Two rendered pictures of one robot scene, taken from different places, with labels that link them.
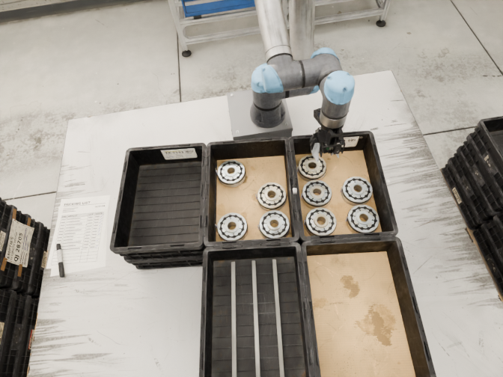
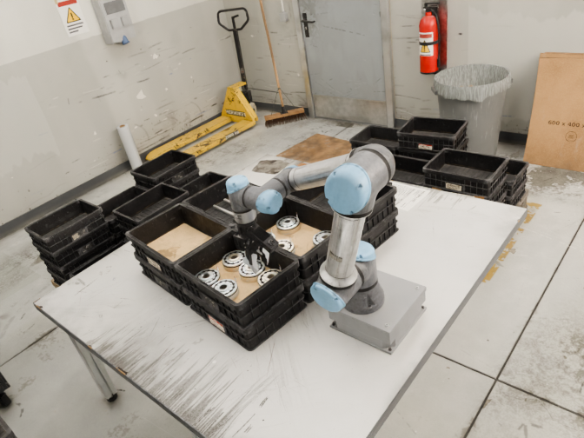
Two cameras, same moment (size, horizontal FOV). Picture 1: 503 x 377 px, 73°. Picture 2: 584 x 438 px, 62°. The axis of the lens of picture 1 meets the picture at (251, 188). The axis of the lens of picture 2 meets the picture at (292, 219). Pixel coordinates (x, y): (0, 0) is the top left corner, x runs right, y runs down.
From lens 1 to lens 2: 208 cm
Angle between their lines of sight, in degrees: 80
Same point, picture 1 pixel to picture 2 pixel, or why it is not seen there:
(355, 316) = (182, 248)
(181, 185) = not seen: hidden behind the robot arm
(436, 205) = (160, 373)
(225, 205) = (308, 231)
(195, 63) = not seen: outside the picture
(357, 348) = (173, 241)
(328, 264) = not seen: hidden behind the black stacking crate
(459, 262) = (125, 347)
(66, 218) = (409, 190)
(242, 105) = (394, 288)
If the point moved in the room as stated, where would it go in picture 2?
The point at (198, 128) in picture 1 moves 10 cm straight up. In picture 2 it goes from (424, 276) to (423, 256)
